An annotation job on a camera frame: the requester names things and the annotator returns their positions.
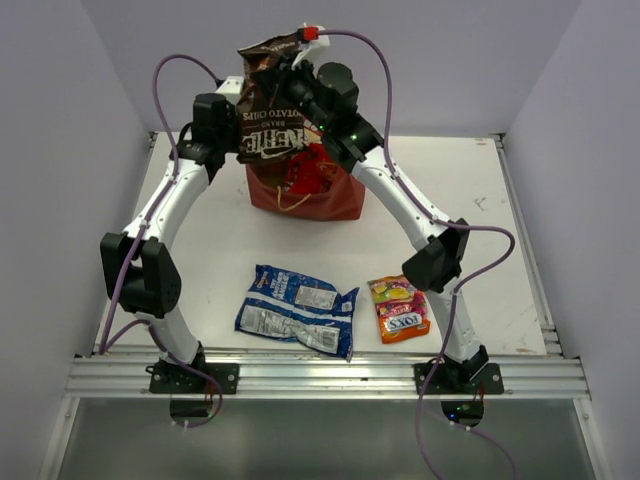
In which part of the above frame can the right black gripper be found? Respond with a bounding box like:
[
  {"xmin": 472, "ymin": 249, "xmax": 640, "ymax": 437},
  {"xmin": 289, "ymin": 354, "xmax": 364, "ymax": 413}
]
[{"xmin": 249, "ymin": 50, "xmax": 330, "ymax": 134}]

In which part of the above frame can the brown kettle chips bag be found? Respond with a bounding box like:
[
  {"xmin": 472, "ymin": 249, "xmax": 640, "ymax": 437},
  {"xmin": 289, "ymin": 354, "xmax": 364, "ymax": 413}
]
[{"xmin": 236, "ymin": 33, "xmax": 306, "ymax": 164}]

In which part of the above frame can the red assorted candy bag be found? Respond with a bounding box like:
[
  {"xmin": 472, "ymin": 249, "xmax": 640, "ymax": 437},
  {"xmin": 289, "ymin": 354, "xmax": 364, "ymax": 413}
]
[{"xmin": 284, "ymin": 143, "xmax": 338, "ymax": 195}]

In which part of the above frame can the red paper bag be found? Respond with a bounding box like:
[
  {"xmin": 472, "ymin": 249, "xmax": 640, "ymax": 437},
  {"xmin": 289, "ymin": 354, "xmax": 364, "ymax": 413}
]
[{"xmin": 246, "ymin": 155, "xmax": 365, "ymax": 221}]

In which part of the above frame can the blue white snack bag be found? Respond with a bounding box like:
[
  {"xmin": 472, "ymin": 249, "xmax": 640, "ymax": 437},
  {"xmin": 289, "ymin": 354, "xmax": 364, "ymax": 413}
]
[{"xmin": 234, "ymin": 265, "xmax": 359, "ymax": 361}]

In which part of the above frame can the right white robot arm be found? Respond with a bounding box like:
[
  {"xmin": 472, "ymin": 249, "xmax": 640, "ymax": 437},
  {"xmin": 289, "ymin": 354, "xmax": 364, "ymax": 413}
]
[{"xmin": 252, "ymin": 61, "xmax": 489, "ymax": 393}]

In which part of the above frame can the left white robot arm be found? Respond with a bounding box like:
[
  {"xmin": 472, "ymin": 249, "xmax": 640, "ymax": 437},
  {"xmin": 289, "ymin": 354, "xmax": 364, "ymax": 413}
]
[{"xmin": 100, "ymin": 90, "xmax": 240, "ymax": 393}]

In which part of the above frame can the orange Fox's candy bag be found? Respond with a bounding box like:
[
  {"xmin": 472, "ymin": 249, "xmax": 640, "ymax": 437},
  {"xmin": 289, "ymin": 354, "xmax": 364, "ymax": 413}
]
[{"xmin": 368, "ymin": 275, "xmax": 431, "ymax": 344}]

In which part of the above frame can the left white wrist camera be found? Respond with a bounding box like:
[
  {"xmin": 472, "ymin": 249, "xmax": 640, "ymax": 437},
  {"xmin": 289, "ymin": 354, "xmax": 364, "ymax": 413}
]
[{"xmin": 215, "ymin": 76, "xmax": 245, "ymax": 106}]

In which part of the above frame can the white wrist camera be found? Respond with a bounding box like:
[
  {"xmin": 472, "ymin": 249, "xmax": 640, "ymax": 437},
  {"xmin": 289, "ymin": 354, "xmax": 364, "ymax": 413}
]
[
  {"xmin": 215, "ymin": 76, "xmax": 245, "ymax": 106},
  {"xmin": 291, "ymin": 23, "xmax": 330, "ymax": 70}
]

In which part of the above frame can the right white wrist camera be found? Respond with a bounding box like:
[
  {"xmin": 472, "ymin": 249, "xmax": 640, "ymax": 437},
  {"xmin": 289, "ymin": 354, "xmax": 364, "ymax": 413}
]
[{"xmin": 291, "ymin": 23, "xmax": 330, "ymax": 70}]

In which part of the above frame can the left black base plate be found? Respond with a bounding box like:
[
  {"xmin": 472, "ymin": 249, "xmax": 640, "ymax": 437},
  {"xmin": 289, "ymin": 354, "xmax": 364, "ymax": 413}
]
[{"xmin": 145, "ymin": 354, "xmax": 240, "ymax": 394}]

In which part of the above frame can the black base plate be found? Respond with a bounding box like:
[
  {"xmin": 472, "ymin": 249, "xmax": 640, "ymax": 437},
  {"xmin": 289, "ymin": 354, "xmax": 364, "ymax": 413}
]
[
  {"xmin": 412, "ymin": 357, "xmax": 505, "ymax": 395},
  {"xmin": 145, "ymin": 354, "xmax": 240, "ymax": 394}
]

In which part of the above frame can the aluminium front rail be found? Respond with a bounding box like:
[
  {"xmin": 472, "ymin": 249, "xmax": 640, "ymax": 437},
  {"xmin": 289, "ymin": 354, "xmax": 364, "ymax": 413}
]
[{"xmin": 64, "ymin": 346, "xmax": 590, "ymax": 400}]

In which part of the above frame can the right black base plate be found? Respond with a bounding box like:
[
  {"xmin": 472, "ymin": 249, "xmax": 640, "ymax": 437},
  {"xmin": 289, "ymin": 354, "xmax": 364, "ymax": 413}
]
[{"xmin": 412, "ymin": 357, "xmax": 505, "ymax": 395}]

